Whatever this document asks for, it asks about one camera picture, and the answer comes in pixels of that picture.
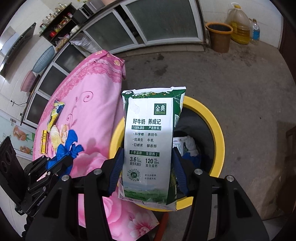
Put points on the floral glass door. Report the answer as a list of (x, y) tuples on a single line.
[(21, 136)]

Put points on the brown plastic bucket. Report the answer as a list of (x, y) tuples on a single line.
[(220, 35)]

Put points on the kitchen counter cabinet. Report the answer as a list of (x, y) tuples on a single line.
[(119, 27)]

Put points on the blue rubber glove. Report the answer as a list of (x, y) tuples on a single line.
[(69, 149)]

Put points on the green white milk carton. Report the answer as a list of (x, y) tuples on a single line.
[(151, 116)]

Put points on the range hood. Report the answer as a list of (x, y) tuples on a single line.
[(11, 44)]

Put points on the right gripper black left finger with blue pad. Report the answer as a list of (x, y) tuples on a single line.
[(74, 208)]

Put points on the blue label water bottle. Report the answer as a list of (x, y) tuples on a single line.
[(254, 31)]

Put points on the blue plastic basin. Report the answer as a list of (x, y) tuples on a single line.
[(44, 60)]

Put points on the pink plastic basin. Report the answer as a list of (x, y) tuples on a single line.
[(28, 81)]

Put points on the white sack in cabinet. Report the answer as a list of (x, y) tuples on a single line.
[(84, 42)]

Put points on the pink floral tablecloth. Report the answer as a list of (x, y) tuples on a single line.
[(93, 108)]

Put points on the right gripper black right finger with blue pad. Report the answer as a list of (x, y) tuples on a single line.
[(237, 218)]

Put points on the yellow rimmed trash bin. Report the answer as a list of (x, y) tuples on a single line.
[(200, 124)]

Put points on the microwave oven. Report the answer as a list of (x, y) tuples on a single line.
[(89, 8)]

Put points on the black spice shelf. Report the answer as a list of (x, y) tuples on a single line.
[(60, 26)]

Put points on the yellow red flat box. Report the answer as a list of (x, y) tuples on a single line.
[(44, 142)]

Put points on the white yellow foam net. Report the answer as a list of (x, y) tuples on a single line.
[(58, 135)]

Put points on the yellow silver snack bag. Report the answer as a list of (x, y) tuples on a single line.
[(57, 108)]

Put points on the large cooking oil jug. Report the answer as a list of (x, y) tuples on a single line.
[(240, 23)]

